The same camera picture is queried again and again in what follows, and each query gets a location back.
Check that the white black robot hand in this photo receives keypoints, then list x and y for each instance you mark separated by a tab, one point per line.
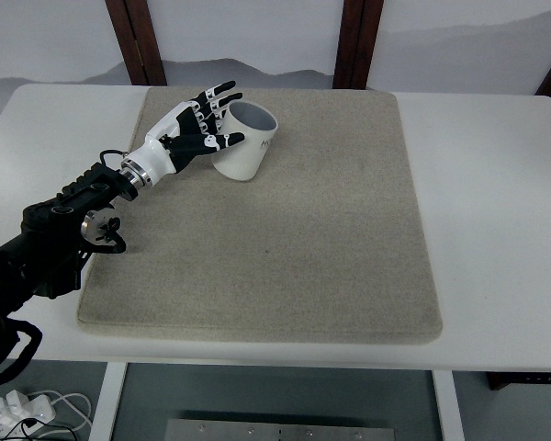
178	134

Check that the white ribbed cup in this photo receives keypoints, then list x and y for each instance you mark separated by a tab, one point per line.
241	162

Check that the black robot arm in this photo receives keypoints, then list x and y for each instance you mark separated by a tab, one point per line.
59	235

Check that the beige fabric mat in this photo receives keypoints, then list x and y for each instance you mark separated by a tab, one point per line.
324	245

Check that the white table leg left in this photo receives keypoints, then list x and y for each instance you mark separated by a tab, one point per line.
108	402

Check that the white table leg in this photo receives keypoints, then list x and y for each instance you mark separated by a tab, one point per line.
447	405
108	402

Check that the white power strip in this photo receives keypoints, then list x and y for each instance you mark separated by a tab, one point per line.
21	416

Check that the white table leg right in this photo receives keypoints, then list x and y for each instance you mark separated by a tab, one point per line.
447	405

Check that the left brown wooden post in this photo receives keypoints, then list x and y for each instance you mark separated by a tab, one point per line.
132	24

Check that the middle brown wooden post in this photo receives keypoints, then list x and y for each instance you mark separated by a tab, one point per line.
356	43

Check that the metal base plate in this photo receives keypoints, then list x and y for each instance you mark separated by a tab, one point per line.
189	429

